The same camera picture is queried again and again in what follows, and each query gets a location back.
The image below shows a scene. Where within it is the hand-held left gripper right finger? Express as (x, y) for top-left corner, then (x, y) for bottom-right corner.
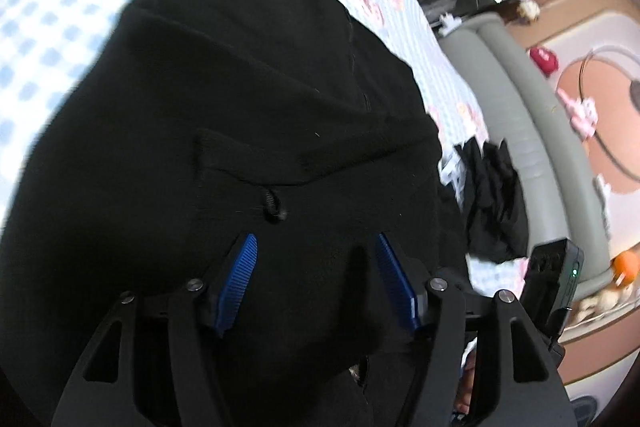
(375, 233), (571, 427)

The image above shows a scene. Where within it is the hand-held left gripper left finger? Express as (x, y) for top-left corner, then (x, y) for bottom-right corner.
(50, 233), (258, 427)

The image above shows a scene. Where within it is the black zip jacket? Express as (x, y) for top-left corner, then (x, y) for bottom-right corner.
(0, 0), (471, 427)

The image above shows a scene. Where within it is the pile of black clothes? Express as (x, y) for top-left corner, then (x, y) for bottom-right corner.
(452, 139), (530, 264)

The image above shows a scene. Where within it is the orange toy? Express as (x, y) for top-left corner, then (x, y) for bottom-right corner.
(612, 252), (640, 289)

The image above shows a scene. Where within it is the pink plush toy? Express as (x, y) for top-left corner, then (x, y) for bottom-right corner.
(556, 88), (599, 138)

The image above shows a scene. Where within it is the red plush toy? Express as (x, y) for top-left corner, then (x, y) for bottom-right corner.
(529, 48), (561, 76)

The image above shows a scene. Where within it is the blue checkered printed bedsheet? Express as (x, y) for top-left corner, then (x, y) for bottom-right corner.
(0, 0), (531, 303)

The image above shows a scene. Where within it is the grey padded bed frame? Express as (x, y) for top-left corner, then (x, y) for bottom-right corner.
(440, 13), (613, 295)

